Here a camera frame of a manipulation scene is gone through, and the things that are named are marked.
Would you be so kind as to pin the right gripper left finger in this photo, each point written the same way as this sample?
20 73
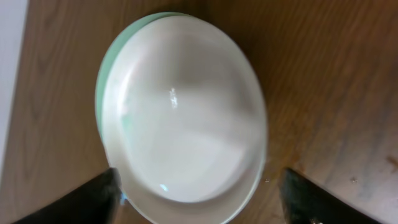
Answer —
95 201

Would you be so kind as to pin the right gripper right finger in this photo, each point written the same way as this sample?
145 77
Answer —
303 201

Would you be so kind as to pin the white plate with green stain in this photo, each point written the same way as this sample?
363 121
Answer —
186 118

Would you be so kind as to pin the mint plate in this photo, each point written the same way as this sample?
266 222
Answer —
107 68

